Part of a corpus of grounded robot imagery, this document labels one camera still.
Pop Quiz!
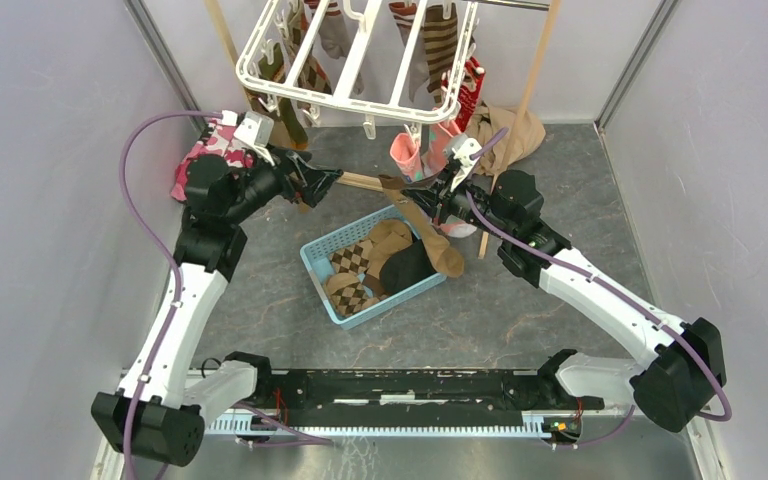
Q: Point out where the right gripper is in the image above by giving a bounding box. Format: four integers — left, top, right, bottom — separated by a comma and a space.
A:
401, 162, 513, 241

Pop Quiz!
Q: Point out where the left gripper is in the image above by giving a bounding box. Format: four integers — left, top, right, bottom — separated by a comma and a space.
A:
223, 142, 341, 225

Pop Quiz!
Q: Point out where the tan sock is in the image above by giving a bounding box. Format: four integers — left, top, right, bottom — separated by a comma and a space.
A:
378, 175, 465, 278

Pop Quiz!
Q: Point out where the white plastic clip hanger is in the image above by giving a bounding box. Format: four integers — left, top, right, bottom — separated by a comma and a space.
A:
234, 1, 478, 139

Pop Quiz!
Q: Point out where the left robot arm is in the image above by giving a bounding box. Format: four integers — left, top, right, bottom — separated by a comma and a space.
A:
91, 147, 343, 467

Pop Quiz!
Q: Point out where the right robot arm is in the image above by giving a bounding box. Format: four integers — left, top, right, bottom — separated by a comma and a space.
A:
398, 169, 733, 432

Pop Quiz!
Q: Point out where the pink sock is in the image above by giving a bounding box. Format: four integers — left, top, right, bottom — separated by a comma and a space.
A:
389, 119, 478, 240

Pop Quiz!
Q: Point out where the black sock in basket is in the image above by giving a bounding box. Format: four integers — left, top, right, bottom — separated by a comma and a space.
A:
378, 241, 436, 295

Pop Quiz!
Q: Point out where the blue plastic basket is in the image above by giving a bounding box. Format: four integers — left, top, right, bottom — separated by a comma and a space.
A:
300, 206, 448, 330

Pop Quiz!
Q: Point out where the green striped sock right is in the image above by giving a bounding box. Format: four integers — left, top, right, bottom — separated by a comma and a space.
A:
258, 43, 308, 150

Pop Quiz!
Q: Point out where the pink camouflage cloth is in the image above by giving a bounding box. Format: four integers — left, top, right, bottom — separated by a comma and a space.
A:
170, 119, 257, 203

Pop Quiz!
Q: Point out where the beige cloth pile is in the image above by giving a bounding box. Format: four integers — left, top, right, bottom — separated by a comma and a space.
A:
465, 101, 546, 176

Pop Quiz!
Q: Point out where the argyle sock in basket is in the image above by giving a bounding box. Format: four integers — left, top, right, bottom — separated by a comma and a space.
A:
324, 239, 389, 317

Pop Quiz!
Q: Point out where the red snowflake sock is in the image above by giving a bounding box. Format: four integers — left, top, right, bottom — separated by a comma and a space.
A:
454, 56, 486, 131

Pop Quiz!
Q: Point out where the brown striped sock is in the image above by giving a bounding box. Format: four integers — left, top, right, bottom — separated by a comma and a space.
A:
406, 1, 458, 107

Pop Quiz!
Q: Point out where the wooden frame stand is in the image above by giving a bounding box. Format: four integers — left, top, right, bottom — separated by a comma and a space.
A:
203, 0, 563, 261

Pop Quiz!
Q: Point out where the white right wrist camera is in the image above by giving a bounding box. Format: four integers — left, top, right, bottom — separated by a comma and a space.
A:
444, 134, 482, 192

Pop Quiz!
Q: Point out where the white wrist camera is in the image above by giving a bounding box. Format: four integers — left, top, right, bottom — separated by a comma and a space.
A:
444, 134, 482, 192
217, 110, 275, 168

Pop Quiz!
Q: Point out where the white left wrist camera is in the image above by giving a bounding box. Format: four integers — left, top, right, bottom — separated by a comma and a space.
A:
217, 110, 275, 168

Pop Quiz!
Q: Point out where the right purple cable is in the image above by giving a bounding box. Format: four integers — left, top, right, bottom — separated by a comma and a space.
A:
463, 127, 735, 450

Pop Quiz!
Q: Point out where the purple cable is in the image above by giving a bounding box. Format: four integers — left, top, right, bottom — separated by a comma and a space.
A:
118, 111, 336, 480
463, 127, 735, 450

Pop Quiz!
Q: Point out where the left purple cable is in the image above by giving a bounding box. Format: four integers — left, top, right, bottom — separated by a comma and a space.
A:
118, 111, 336, 480

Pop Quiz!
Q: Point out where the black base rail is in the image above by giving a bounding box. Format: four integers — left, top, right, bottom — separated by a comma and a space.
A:
238, 368, 604, 429

